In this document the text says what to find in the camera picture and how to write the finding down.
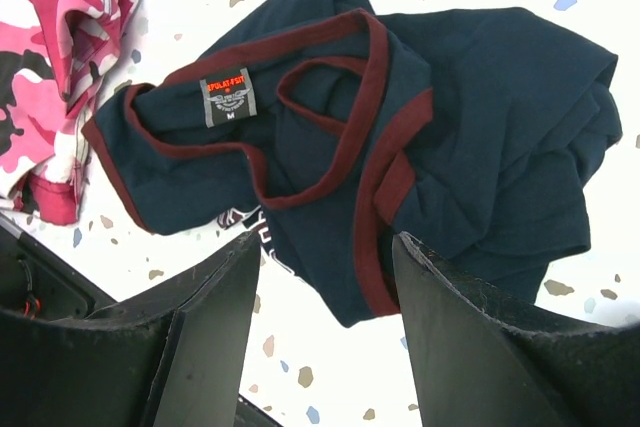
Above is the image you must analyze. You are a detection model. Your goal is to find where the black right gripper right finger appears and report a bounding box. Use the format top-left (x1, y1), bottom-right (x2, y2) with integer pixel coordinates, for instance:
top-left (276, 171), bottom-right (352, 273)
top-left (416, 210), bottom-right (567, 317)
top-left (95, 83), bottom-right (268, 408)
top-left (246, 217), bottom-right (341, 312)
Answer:
top-left (393, 233), bottom-right (639, 427)

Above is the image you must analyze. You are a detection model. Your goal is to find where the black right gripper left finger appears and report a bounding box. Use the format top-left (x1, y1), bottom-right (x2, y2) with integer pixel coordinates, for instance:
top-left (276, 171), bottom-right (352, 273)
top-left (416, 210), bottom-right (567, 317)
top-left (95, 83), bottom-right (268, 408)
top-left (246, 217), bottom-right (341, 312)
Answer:
top-left (1, 233), bottom-right (261, 426)

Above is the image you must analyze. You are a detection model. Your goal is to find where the navy tank top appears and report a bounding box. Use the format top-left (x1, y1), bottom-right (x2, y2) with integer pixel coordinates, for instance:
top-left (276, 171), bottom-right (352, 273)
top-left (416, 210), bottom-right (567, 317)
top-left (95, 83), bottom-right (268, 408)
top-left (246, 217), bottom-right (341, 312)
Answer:
top-left (83, 0), bottom-right (622, 327)

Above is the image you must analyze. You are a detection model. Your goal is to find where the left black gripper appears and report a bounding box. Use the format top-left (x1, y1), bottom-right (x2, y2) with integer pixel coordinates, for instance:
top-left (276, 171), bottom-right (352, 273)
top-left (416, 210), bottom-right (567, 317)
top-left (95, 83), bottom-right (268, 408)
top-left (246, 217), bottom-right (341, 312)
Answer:
top-left (1, 216), bottom-right (116, 320)

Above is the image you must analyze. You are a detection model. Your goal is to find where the pink camouflage folded garment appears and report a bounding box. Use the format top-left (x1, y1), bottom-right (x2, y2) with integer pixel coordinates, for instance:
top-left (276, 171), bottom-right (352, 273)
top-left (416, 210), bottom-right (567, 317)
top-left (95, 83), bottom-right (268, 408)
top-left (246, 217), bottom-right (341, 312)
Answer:
top-left (1, 0), bottom-right (140, 225)

